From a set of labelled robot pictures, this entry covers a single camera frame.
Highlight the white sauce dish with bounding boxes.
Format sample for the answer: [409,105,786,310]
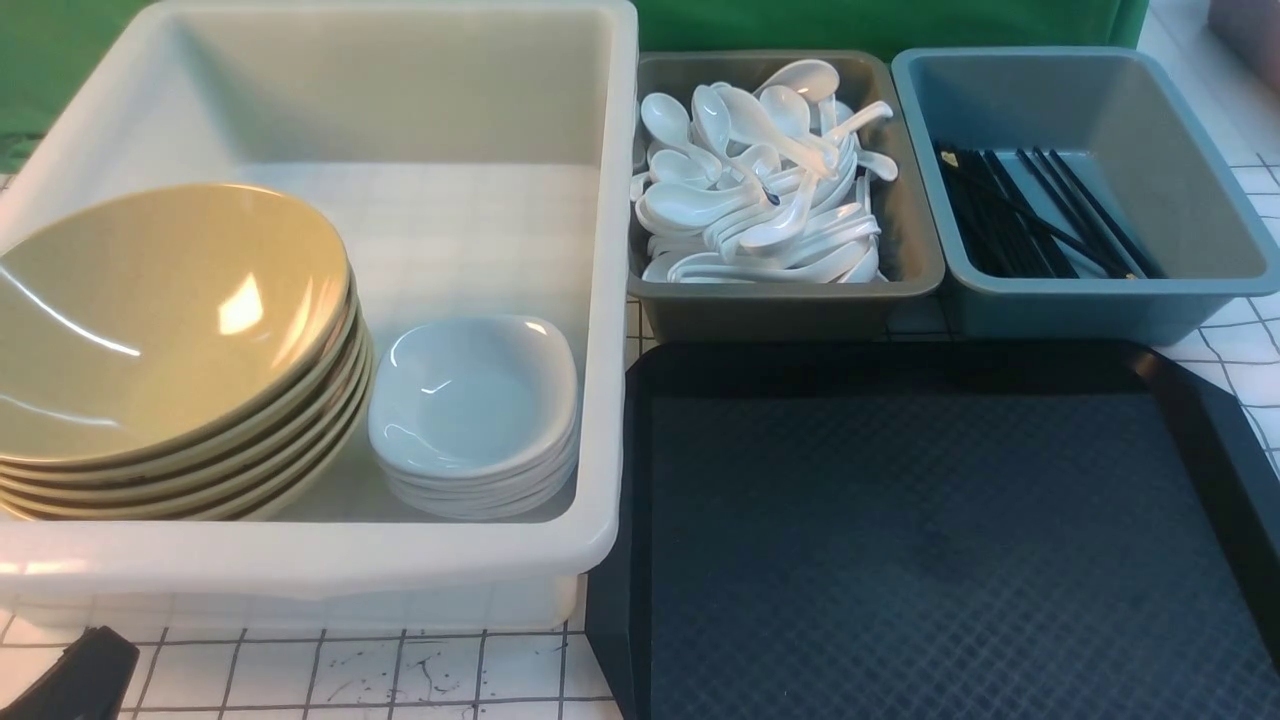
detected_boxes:
[367,314,580,480]

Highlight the yellow-green noodle bowl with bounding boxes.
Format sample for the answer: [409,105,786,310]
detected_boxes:
[1,184,351,466]

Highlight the white spoon blue handle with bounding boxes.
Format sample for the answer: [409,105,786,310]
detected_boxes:
[730,159,780,208]

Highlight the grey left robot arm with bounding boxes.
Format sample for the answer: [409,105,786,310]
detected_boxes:
[1,626,140,719]

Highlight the stack of white sauce dishes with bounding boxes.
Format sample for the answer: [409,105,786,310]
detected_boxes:
[378,420,581,521]

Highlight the pile of white spoons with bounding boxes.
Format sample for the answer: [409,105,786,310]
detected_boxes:
[630,58,900,284]

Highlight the black plastic serving tray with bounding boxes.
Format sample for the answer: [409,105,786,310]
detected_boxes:
[585,341,1279,719]

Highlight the grey-brown spoon bin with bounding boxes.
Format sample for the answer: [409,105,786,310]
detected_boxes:
[628,50,945,342]

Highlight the large white plastic tub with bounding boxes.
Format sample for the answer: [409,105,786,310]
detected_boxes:
[3,1,637,634]

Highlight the black chopsticks in bin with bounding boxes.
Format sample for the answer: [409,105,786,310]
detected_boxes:
[933,142,1167,281]

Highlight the blue-grey chopstick bin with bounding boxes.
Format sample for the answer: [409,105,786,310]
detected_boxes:
[891,46,1277,346]

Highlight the stack of yellow-green bowls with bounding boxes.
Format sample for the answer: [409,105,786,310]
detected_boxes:
[3,278,371,520]

